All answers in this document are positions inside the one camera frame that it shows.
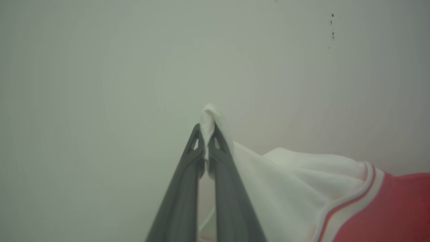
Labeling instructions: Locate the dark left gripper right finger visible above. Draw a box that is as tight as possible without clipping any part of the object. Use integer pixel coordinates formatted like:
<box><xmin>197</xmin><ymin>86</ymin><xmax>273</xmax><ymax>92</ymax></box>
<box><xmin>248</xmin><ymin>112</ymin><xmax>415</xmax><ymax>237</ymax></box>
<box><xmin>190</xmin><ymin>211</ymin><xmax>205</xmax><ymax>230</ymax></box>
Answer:
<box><xmin>206</xmin><ymin>122</ymin><xmax>268</xmax><ymax>242</ymax></box>

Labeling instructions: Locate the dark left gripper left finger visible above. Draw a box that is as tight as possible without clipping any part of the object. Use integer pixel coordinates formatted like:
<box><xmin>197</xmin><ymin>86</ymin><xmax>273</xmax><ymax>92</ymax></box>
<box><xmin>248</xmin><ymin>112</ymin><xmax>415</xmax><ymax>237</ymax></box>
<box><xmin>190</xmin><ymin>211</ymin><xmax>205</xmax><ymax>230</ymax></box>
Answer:
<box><xmin>145</xmin><ymin>123</ymin><xmax>206</xmax><ymax>242</ymax></box>

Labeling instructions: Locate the red and white garment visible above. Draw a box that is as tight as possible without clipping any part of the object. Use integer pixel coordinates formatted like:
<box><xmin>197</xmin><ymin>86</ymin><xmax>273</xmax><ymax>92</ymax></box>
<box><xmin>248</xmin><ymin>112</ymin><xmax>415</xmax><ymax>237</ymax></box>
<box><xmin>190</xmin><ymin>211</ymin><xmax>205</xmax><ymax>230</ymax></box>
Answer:
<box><xmin>198</xmin><ymin>104</ymin><xmax>430</xmax><ymax>242</ymax></box>

